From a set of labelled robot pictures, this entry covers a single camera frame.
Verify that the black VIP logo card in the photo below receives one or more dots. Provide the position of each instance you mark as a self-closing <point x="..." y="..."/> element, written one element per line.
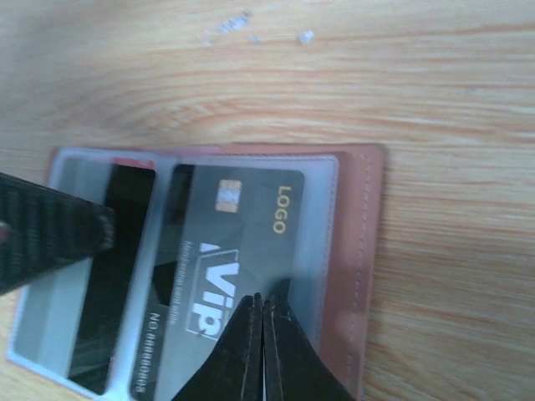
<point x="227" y="232"/>

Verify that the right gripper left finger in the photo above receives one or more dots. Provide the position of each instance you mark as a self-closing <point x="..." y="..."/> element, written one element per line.
<point x="234" y="368"/>

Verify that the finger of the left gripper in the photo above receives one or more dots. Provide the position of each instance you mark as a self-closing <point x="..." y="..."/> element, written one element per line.
<point x="44" y="230"/>

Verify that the black stripe back card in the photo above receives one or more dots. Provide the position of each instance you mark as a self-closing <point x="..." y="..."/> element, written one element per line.
<point x="70" y="320"/>

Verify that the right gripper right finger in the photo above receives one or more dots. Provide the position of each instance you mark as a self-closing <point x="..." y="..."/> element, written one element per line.
<point x="293" y="369"/>

